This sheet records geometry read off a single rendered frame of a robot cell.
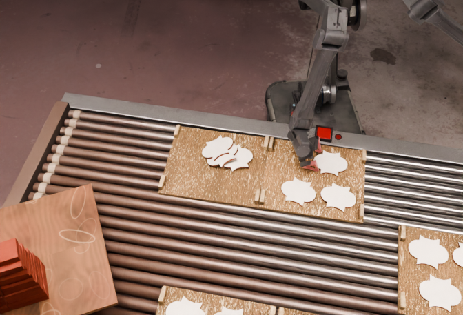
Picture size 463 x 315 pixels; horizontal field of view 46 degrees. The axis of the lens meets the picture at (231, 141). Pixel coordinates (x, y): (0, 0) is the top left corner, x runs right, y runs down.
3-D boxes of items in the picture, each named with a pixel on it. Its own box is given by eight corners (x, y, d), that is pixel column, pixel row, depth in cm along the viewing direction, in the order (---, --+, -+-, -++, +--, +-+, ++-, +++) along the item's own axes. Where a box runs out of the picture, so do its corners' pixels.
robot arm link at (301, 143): (311, 116, 217) (291, 114, 215) (321, 132, 208) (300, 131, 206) (304, 140, 224) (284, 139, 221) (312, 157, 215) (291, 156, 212)
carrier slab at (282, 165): (269, 140, 239) (269, 138, 238) (365, 152, 235) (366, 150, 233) (258, 209, 218) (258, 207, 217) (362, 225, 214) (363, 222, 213)
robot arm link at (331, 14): (357, 9, 185) (329, 6, 183) (346, 47, 192) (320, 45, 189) (313, -21, 224) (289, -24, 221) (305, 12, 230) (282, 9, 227)
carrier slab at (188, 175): (178, 127, 244) (177, 125, 242) (269, 140, 239) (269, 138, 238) (158, 194, 223) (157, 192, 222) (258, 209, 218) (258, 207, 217)
